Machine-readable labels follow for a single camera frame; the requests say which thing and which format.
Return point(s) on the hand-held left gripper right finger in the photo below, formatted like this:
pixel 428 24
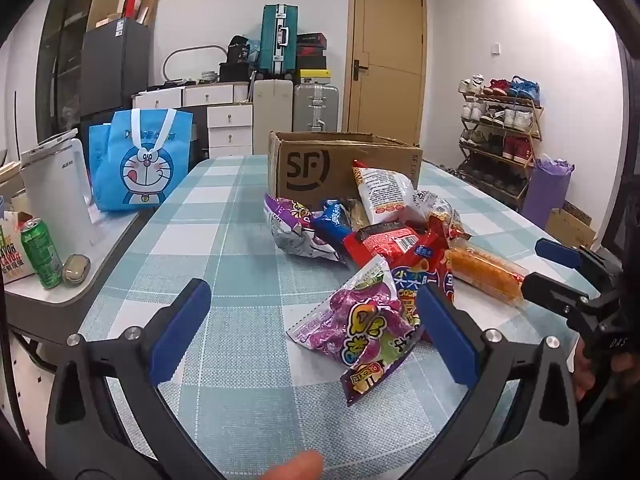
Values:
pixel 445 335

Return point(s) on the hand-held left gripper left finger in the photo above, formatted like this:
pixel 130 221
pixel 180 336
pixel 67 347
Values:
pixel 182 330

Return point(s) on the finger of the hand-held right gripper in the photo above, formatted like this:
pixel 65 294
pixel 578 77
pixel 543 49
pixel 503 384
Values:
pixel 550 292
pixel 555 251

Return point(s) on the orange snack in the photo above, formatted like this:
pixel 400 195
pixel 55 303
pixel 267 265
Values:
pixel 482 270

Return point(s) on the red snack packet blue print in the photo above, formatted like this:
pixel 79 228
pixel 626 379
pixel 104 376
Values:
pixel 425 265

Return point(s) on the silver white snack packet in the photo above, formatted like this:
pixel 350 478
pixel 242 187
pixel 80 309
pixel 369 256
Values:
pixel 435 205

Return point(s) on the white and red chip bag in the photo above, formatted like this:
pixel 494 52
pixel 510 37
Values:
pixel 382 192

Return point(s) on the brown cardboard box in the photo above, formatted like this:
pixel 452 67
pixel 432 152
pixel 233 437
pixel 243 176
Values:
pixel 310 170

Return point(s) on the person's right hand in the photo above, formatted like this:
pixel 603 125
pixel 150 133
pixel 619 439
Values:
pixel 582 375

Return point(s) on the person's left hand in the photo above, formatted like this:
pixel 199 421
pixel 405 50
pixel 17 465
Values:
pixel 295 467

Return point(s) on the small cardboard carton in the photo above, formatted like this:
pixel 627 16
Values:
pixel 570 227

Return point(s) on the purple paper bag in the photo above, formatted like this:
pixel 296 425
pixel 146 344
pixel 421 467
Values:
pixel 547 192

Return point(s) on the purple cartoon snack packet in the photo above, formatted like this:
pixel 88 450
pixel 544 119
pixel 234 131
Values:
pixel 360 325
pixel 290 230

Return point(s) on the teal checked tablecloth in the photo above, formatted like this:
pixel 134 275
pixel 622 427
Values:
pixel 225 240

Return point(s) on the grey side table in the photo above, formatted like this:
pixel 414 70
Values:
pixel 100 260

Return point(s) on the red snack packet black label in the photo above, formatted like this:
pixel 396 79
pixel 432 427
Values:
pixel 385 242

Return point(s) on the wooden shoe rack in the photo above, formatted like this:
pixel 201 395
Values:
pixel 534 132

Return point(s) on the small grey oval case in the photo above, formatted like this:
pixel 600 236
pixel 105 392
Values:
pixel 76 269

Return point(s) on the pair of dark sneakers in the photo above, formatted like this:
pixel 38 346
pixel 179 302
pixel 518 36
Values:
pixel 447 170

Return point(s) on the group of assorted shoes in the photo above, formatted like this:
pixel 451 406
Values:
pixel 517 117

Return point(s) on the green drink can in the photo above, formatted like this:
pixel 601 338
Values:
pixel 40 255

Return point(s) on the blue cartoon tote bag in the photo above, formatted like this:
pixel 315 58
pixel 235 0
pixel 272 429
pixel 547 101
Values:
pixel 145 170

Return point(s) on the white printed carton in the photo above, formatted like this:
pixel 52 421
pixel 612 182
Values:
pixel 12 260

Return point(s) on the white electric appliance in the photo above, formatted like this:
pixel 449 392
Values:
pixel 55 195

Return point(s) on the white drawer desk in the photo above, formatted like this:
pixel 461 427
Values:
pixel 227 120

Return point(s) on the beige suitcase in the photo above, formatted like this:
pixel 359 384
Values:
pixel 272 115

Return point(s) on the silver suitcase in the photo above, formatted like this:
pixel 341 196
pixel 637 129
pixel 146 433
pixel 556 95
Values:
pixel 315 107

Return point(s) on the wooden door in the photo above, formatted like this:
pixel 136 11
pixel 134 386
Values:
pixel 390 35

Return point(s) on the black refrigerator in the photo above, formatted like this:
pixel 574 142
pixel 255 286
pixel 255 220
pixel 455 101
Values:
pixel 115 65

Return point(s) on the yellow shoe box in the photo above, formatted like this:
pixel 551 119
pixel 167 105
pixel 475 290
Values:
pixel 314 77

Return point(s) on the black bag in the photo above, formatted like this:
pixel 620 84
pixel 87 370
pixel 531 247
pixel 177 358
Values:
pixel 239 50

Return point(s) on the teal suitcase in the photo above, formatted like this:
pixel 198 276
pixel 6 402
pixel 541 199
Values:
pixel 277 40

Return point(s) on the black and red shoe box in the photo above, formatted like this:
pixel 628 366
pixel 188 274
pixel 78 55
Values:
pixel 311 44

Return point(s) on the flat brown carton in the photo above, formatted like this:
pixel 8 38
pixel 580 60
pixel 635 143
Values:
pixel 148 7

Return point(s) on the red paper bag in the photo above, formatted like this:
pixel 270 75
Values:
pixel 130 5

